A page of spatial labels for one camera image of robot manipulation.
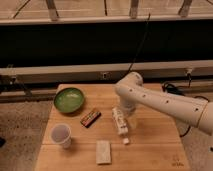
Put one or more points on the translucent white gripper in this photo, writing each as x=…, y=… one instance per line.
x=132, y=121

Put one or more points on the wall power outlet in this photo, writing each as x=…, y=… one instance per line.
x=104, y=75

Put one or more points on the white sponge block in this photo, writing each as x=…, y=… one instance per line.
x=103, y=152

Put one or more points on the green ceramic bowl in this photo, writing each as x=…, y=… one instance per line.
x=69, y=100

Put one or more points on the translucent plastic cup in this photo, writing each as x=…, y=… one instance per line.
x=61, y=135

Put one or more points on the white plastic bottle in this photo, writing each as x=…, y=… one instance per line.
x=121, y=125

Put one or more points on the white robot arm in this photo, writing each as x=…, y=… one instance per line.
x=193, y=111

